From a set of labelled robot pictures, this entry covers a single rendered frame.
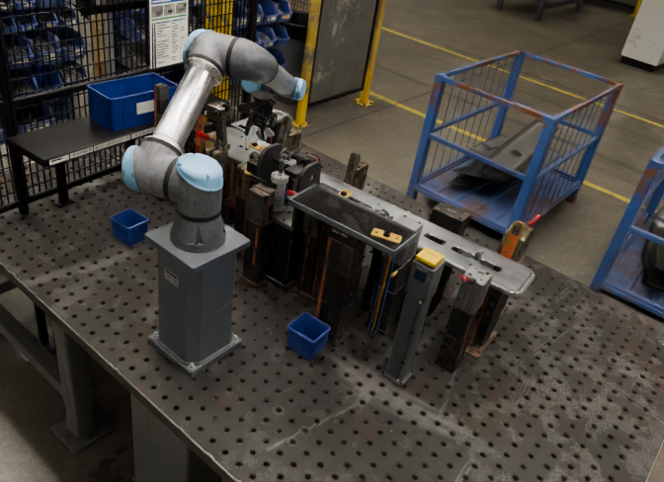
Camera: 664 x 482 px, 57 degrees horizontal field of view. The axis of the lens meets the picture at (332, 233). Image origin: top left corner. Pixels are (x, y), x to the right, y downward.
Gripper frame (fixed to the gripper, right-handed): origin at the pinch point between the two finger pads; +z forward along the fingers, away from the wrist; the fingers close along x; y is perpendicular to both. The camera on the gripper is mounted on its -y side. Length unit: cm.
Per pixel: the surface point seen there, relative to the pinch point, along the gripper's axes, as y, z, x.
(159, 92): -29.1, -16.2, -22.5
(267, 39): -150, 27, 189
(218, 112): 0.8, -18.6, -22.2
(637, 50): 28, 77, 772
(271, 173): 28.9, -7.0, -25.4
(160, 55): -54, -19, 1
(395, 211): 66, 2, 0
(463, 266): 98, 2, -12
